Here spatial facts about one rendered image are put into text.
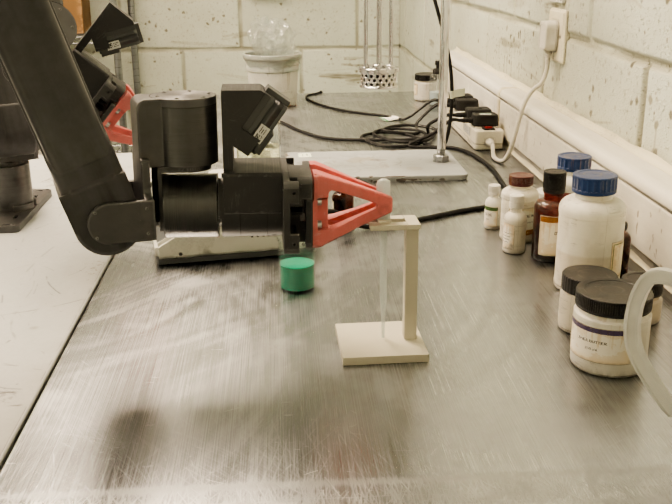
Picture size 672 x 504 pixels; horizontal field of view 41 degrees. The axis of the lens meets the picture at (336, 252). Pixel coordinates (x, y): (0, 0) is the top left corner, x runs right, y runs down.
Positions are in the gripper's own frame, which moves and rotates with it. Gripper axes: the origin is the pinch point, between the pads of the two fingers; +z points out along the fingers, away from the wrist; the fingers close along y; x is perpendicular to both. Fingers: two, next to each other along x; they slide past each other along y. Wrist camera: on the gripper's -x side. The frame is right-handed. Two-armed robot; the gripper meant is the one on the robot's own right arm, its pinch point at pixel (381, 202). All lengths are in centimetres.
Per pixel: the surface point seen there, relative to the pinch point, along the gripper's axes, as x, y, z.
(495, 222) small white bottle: 12.7, 35.1, 20.5
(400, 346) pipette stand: 13.4, -2.1, 1.8
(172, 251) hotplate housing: 12.5, 25.0, -21.6
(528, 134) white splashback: 8, 70, 35
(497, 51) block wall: -2, 113, 41
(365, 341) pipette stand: 13.5, -0.7, -1.4
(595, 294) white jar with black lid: 6.9, -6.7, 18.2
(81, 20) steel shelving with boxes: 0, 242, -70
